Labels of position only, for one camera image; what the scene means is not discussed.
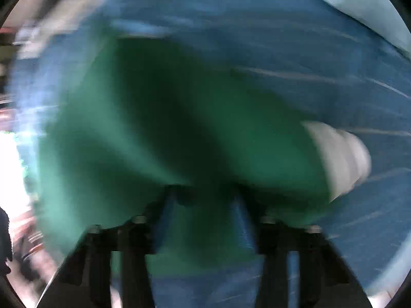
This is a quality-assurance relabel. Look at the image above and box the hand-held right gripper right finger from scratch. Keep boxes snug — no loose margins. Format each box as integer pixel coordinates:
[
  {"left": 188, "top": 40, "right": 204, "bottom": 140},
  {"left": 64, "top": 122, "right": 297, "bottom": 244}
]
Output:
[{"left": 231, "top": 186, "right": 355, "bottom": 308}]

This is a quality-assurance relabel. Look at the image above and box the green varsity jacket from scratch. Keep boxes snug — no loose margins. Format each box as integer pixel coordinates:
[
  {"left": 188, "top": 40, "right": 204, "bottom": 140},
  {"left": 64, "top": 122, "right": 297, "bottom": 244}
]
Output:
[{"left": 36, "top": 35, "right": 373, "bottom": 278}]

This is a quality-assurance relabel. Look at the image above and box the blue striped bed sheet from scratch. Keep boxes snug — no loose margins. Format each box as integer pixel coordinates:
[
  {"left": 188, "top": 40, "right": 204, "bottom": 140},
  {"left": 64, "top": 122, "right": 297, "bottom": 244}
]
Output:
[{"left": 8, "top": 0, "right": 411, "bottom": 308}]

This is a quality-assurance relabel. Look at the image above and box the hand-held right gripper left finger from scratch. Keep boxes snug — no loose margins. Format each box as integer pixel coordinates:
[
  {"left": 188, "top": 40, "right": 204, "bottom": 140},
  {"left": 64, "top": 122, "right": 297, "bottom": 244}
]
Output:
[{"left": 61, "top": 184, "right": 177, "bottom": 308}]

